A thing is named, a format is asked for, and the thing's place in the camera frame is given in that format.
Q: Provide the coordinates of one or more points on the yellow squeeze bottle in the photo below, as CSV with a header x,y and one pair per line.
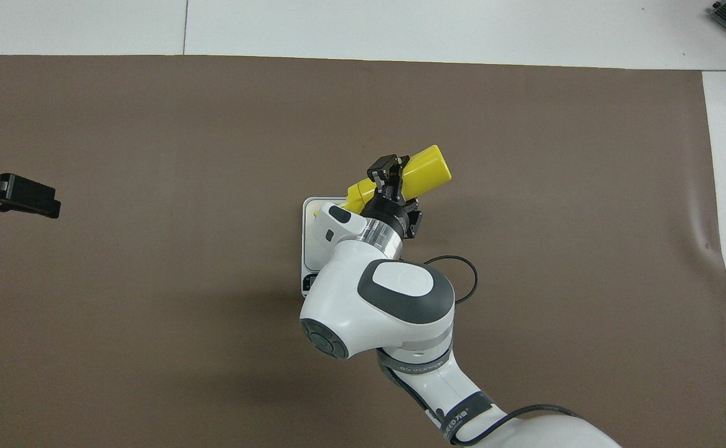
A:
x,y
425,171

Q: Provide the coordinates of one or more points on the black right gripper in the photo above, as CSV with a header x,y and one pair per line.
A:
x,y
389,211

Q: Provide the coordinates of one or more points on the silver digital kitchen scale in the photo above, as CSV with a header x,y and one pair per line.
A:
x,y
313,249

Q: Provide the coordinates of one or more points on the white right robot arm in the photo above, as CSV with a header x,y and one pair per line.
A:
x,y
369,305

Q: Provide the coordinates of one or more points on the brown table mat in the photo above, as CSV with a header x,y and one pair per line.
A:
x,y
151,124

